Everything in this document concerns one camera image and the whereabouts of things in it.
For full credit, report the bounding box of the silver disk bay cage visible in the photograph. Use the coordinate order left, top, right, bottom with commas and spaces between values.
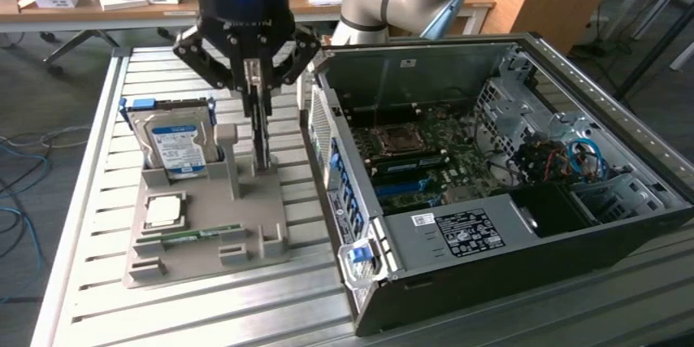
476, 76, 537, 157

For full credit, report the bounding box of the silver hard disk blue label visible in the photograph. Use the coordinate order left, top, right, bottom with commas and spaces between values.
129, 112, 210, 180

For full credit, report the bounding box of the grey floor cable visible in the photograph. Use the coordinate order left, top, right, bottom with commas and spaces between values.
0, 125, 90, 150

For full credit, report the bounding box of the grey disk bay tray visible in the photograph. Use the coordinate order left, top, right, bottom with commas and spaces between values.
568, 174, 665, 224

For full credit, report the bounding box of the red power wire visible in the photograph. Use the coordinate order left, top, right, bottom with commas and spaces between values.
545, 147, 575, 177

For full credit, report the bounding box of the grey parts rack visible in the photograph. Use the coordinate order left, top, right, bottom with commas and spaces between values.
121, 121, 293, 290

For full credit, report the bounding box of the silver CPU chip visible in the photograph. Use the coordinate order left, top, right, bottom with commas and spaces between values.
145, 196, 182, 226

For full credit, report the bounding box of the green RAM stick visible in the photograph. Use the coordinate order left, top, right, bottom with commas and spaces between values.
382, 157, 437, 172
140, 223, 242, 243

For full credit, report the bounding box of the blue data wire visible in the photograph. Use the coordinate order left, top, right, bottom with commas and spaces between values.
565, 137, 609, 182

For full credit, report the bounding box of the green motherboard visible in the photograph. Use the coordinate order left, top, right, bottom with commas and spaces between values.
345, 105, 521, 216

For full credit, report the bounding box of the wooden desk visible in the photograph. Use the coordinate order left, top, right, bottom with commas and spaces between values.
0, 0, 497, 46

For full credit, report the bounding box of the blue floor cable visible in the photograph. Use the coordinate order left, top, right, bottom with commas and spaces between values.
0, 135, 53, 303

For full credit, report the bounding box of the blue case latch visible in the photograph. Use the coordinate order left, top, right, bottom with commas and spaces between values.
345, 243, 376, 267

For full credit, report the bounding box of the blue disk caddy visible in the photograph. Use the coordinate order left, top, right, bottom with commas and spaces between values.
117, 94, 226, 170

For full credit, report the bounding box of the open black PC case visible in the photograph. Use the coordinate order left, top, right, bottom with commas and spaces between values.
296, 32, 694, 338

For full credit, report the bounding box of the blue expansion slot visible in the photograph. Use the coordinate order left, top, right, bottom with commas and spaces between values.
373, 181, 432, 198

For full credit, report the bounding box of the grey power supply unit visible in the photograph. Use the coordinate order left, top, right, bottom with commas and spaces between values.
378, 193, 543, 275

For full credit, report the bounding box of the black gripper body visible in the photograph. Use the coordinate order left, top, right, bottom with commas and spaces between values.
188, 0, 297, 62

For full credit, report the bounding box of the graphics card with metal bracket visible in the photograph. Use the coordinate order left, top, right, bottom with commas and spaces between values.
240, 58, 274, 172

